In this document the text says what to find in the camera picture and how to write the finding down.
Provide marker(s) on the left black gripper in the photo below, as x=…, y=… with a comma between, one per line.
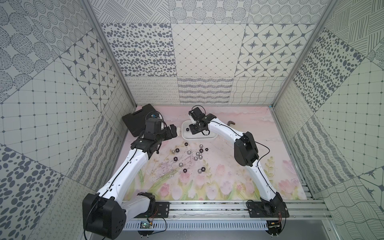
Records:
x=167, y=132

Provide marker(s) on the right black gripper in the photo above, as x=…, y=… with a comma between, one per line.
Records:
x=192, y=129

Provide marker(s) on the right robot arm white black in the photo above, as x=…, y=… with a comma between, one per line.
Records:
x=246, y=154

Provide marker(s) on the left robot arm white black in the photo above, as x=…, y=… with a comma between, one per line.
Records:
x=105, y=213

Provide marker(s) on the white plastic storage box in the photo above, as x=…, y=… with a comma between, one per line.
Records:
x=204, y=136

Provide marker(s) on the small white plastic piece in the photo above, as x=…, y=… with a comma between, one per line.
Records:
x=178, y=130

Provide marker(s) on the black plastic tool case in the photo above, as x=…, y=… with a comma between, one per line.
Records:
x=135, y=122

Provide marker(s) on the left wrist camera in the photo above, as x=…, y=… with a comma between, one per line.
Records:
x=154, y=126

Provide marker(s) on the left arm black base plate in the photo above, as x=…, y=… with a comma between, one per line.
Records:
x=158, y=210

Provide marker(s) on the white slotted cable duct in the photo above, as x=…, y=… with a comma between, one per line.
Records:
x=203, y=225

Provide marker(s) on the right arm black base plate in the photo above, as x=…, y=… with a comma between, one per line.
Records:
x=267, y=209

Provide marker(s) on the aluminium mounting rail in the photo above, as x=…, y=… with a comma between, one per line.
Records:
x=237, y=210

